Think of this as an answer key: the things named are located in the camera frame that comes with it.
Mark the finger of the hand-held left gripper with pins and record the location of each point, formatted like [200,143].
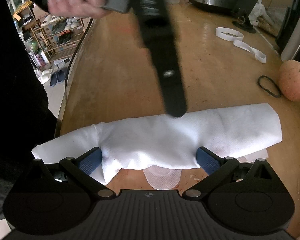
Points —
[173,92]

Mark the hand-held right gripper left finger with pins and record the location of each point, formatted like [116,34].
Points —
[90,163]

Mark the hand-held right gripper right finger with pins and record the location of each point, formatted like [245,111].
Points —
[207,163]

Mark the white shopping bag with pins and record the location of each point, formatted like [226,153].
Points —
[165,135]

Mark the white plastic bag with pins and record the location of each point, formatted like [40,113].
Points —
[256,12]

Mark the white band loop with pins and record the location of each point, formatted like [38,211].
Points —
[218,33]

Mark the folded white band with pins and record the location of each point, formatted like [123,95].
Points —
[240,44]

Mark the blue slipper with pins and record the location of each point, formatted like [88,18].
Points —
[53,80]
[61,75]

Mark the wooden shoe rack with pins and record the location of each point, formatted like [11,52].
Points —
[60,40]

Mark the black phone stand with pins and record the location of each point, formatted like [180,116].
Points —
[247,5]

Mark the pair of white slippers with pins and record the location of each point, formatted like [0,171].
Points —
[43,76]

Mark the person's dark jacket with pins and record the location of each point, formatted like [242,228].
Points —
[10,92]

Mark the pinkish apple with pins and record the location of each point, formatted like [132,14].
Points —
[293,80]

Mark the brown cardboard box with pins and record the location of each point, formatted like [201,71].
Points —
[280,0]

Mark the black air fryer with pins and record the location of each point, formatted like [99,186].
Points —
[293,40]

